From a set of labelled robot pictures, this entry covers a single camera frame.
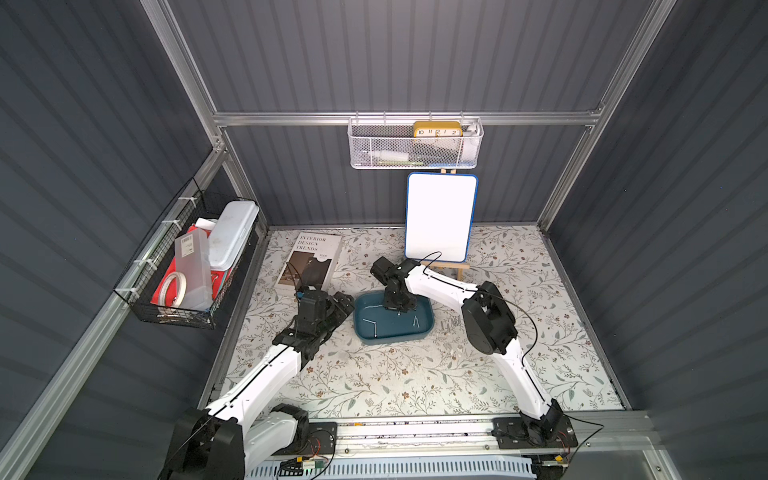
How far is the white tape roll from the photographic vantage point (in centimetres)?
63

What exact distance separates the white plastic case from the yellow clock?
0.53 m

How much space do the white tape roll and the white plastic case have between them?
0.07 metres

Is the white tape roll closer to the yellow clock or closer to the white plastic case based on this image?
the white plastic case

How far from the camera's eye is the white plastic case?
71cm

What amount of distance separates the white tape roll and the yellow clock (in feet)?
2.36

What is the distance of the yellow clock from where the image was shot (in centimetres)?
88
